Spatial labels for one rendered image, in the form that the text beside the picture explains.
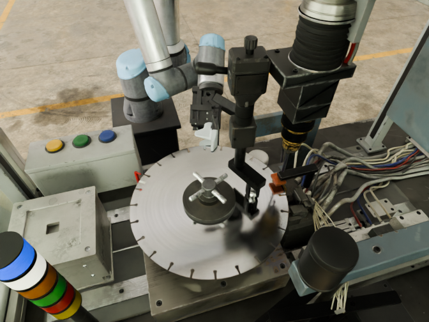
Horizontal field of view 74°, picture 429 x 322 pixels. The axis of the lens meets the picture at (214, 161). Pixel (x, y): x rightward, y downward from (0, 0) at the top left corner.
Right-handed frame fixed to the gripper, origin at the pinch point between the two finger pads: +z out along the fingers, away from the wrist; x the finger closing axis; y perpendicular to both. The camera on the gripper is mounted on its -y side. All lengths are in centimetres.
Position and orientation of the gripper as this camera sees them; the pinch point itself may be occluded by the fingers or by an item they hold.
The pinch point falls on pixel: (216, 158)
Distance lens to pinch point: 77.2
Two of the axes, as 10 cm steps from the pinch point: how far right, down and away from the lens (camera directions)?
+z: -0.3, 9.8, -1.8
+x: -0.4, -1.8, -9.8
